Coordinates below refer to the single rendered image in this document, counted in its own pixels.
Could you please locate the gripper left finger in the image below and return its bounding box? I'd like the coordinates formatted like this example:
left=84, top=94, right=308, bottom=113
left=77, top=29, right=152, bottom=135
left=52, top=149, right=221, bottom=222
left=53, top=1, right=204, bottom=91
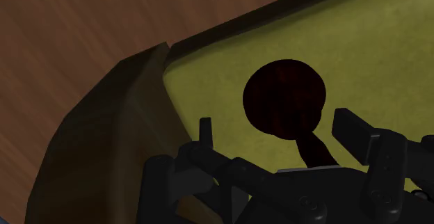
left=136, top=117, right=276, bottom=224

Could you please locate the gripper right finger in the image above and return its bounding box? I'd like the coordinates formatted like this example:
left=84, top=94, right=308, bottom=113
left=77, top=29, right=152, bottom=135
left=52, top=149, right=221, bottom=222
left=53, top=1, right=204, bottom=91
left=331, top=107, right=434, bottom=224

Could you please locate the dark red round-headed spoon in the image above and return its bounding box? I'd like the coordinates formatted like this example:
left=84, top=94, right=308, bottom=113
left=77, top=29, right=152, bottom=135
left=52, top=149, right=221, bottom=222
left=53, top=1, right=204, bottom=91
left=242, top=58, right=340, bottom=168

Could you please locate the yellow-green cushioned sofa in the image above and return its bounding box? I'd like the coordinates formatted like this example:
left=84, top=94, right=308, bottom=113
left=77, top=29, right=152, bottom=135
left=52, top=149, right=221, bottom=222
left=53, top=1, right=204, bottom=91
left=24, top=0, right=434, bottom=224

